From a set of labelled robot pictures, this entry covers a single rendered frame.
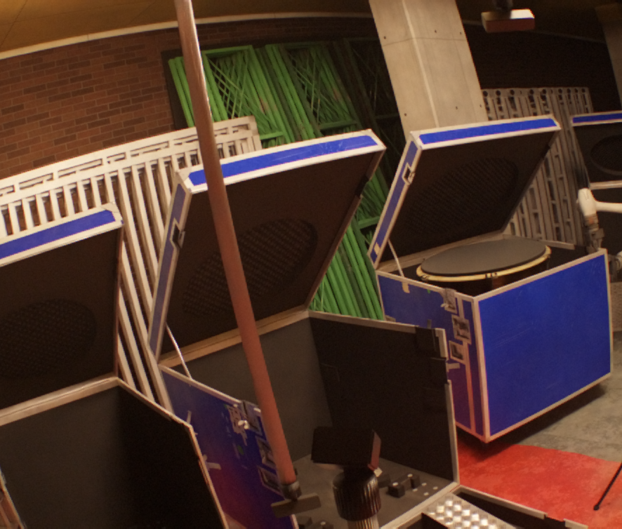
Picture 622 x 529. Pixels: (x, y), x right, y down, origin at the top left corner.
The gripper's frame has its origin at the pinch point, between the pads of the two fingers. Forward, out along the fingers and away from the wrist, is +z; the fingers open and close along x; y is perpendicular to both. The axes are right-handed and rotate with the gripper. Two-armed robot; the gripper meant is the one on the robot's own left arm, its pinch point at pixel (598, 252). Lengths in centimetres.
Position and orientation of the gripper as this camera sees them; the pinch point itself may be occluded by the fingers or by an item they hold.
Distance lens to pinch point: 376.9
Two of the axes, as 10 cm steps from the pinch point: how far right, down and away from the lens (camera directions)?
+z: 2.6, 9.7, 0.2
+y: 2.7, -0.5, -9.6
